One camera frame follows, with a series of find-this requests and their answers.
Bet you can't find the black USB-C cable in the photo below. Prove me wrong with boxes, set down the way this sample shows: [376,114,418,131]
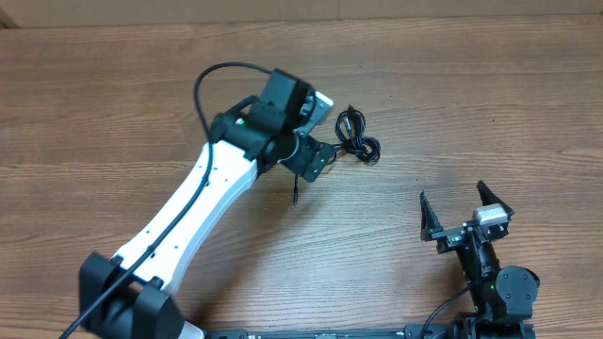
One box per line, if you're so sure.
[329,104,382,165]

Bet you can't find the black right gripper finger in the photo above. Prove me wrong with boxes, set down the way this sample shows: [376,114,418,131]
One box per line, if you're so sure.
[419,191,443,241]
[476,180,514,218]

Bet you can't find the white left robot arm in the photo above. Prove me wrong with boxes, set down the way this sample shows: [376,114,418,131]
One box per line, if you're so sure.
[62,69,334,338]

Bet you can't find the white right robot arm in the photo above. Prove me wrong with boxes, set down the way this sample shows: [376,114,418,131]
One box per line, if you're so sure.
[418,181,540,339]

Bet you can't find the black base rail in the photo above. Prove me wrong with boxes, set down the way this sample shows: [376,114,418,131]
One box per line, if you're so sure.
[205,324,458,339]

